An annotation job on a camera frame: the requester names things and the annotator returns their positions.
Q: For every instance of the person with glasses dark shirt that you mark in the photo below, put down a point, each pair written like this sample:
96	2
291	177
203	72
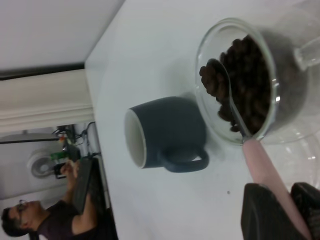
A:
60	220

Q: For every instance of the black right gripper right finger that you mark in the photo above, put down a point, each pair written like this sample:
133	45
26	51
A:
311	210

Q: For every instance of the white round fan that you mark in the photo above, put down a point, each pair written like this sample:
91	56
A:
37	162

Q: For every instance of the clear double-wall glass cup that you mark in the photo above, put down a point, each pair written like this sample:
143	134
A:
287	100

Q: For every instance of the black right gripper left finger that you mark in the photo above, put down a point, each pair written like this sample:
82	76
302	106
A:
262	215

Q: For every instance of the black keyboard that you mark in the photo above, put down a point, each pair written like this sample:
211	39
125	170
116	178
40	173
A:
86	185

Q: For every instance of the dark grey ceramic mug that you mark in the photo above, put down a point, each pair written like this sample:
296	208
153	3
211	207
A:
172	125

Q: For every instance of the roasted coffee beans pile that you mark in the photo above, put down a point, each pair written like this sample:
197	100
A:
250	82

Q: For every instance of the green circuit board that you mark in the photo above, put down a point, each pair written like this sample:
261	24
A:
58	155

